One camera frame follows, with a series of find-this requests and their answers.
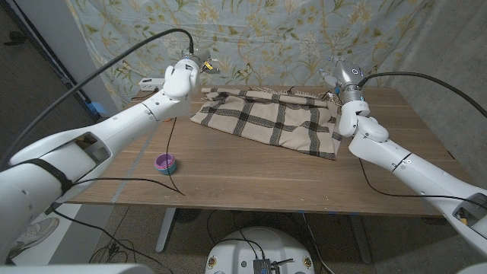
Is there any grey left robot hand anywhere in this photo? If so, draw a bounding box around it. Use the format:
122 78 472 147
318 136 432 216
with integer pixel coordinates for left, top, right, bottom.
181 48 222 75

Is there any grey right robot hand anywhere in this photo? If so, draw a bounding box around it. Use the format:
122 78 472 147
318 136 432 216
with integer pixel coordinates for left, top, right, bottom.
319 56 365 104

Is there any beige plaid fringed scarf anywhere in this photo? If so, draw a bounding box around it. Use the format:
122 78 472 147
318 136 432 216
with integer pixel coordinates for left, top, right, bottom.
189 86 343 161

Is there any white power strip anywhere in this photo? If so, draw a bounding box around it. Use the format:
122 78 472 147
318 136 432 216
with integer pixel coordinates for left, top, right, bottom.
138 78 167 93

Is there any floral printed backdrop cloth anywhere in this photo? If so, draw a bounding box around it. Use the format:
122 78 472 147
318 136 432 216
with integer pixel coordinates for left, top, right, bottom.
66 0 434 111

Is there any grey metal table leg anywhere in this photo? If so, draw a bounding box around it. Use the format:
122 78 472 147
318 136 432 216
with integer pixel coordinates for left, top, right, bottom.
349 215 373 264
155 207 178 253

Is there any white robot torso base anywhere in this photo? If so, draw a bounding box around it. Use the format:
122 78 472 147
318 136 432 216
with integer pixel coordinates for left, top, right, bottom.
205 227 316 274

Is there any small black electronics box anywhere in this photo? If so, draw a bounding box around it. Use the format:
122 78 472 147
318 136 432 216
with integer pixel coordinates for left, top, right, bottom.
253 258 281 274

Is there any grey sneaker shoe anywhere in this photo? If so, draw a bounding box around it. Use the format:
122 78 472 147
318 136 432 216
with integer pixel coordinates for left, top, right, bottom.
6 216 60 260

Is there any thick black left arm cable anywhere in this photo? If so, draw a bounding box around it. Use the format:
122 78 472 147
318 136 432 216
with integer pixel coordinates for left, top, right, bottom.
0 27 196 169

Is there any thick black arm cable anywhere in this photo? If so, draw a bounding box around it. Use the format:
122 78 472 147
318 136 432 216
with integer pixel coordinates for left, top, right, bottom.
0 27 196 169
356 71 487 119

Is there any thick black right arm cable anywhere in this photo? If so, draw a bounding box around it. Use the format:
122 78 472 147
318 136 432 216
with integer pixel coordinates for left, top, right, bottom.
356 71 487 119

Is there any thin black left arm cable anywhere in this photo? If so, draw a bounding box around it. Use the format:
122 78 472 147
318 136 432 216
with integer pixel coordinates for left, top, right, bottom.
71 116 186 197

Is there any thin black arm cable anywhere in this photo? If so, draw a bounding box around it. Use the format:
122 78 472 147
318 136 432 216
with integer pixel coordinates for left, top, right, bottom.
71 116 186 197
358 157 487 211

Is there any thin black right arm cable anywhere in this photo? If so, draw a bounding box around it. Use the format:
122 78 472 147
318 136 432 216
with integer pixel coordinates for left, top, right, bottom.
358 157 487 211

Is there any black door handle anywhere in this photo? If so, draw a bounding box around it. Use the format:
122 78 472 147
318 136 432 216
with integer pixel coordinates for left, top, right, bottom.
3 30 27 46

